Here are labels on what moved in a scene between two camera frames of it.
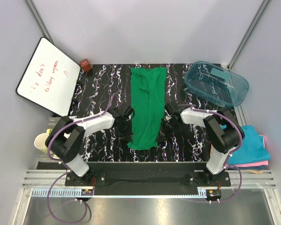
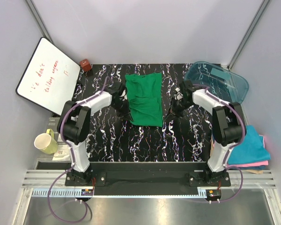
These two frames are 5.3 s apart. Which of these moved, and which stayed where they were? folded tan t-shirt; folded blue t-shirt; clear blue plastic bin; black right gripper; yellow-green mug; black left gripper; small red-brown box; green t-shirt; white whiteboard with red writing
Moved: green t-shirt; black left gripper; black right gripper
Stayed: folded tan t-shirt; white whiteboard with red writing; clear blue plastic bin; small red-brown box; folded blue t-shirt; yellow-green mug
